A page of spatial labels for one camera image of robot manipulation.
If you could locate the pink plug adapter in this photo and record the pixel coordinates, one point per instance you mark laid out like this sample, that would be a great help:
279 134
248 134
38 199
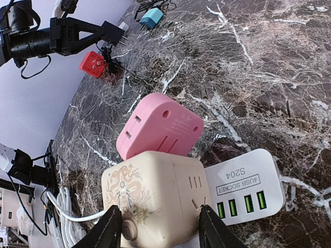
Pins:
159 123

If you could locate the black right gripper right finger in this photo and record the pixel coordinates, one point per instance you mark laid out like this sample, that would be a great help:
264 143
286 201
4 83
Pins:
213 232

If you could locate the beige cube socket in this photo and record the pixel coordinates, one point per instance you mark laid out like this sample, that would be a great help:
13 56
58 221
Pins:
159 196

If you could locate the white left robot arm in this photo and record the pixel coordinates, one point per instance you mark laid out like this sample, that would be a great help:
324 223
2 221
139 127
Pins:
22 39

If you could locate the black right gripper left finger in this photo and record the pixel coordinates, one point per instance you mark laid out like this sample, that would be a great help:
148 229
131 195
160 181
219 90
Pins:
106 233

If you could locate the red cube socket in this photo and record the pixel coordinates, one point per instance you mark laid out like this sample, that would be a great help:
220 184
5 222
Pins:
93 64

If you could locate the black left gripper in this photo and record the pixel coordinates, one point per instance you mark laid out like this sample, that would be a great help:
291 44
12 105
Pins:
65 44

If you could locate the white power strip at back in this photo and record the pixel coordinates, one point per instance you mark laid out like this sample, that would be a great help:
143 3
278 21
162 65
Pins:
246 188

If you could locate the black plug at back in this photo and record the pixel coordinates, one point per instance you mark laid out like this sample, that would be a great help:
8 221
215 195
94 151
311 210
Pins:
112 34

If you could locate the teal usb charger plug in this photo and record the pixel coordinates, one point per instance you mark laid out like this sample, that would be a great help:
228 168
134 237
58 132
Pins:
151 18

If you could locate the white adapter plug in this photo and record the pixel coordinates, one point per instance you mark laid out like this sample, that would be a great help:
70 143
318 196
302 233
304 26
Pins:
124 26

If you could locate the white box outside cell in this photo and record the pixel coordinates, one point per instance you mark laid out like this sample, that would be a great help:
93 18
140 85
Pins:
13 214

